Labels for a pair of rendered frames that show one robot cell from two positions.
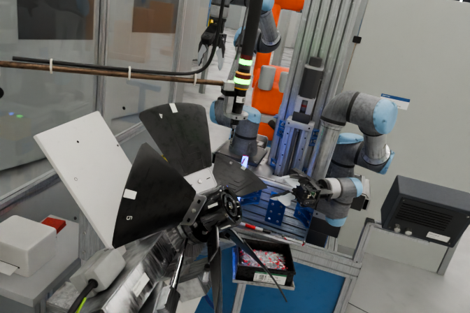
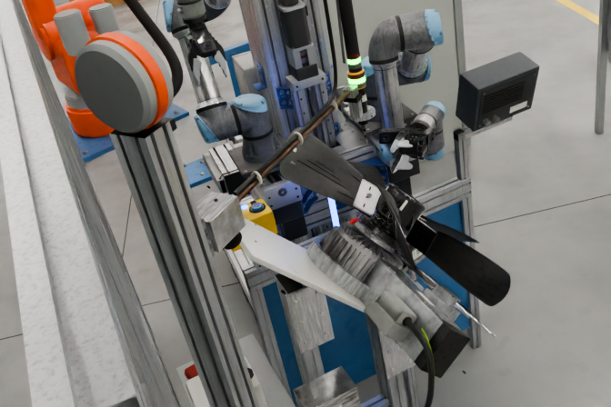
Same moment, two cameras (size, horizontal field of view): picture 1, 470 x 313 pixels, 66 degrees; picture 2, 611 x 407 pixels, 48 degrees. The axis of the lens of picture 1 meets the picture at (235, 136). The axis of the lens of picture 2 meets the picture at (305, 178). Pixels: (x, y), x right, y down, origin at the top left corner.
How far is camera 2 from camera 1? 113 cm
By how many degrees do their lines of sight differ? 28
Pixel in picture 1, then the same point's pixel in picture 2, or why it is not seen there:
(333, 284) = (453, 214)
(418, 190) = (487, 76)
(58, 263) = (267, 384)
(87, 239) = (305, 327)
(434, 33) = not seen: outside the picture
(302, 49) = not seen: outside the picture
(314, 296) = not seen: hidden behind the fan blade
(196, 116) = (309, 140)
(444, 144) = (405, 0)
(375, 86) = not seen: outside the picture
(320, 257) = (434, 198)
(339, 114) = (393, 50)
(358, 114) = (414, 40)
